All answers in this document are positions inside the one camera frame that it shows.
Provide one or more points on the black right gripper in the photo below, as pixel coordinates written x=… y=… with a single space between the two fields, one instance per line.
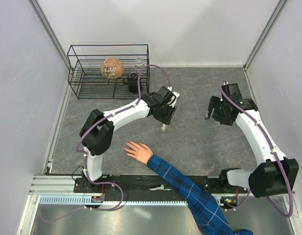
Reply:
x=227 y=121

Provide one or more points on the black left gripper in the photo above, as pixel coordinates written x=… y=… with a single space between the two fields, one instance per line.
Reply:
x=167 y=119

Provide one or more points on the clear nail polish bottle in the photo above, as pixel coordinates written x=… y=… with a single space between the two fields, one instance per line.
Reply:
x=164 y=127

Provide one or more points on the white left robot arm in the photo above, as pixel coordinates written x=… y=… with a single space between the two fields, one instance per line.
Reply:
x=97 y=132

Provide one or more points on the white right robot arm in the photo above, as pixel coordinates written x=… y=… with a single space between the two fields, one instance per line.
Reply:
x=275 y=174

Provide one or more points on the blue plaid sleeve forearm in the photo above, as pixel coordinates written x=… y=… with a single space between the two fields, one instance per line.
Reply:
x=203 y=206

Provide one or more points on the person's hand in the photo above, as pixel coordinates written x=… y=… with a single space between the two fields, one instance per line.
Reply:
x=138 y=151

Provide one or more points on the black mug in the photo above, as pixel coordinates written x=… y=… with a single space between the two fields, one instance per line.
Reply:
x=132 y=82

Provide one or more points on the clear drinking glass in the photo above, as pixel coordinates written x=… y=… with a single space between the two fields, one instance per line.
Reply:
x=139 y=64

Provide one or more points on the brown ceramic bowl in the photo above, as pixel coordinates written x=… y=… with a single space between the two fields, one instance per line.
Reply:
x=112 y=68

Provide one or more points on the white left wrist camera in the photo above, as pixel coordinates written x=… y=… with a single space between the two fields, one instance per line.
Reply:
x=173 y=100

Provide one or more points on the black wire rack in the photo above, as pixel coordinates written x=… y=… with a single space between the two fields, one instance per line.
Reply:
x=85 y=76

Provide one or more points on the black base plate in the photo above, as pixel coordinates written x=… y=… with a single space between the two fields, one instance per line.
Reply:
x=151 y=187

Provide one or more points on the grey cable duct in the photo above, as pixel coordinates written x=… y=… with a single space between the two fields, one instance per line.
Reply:
x=88 y=200

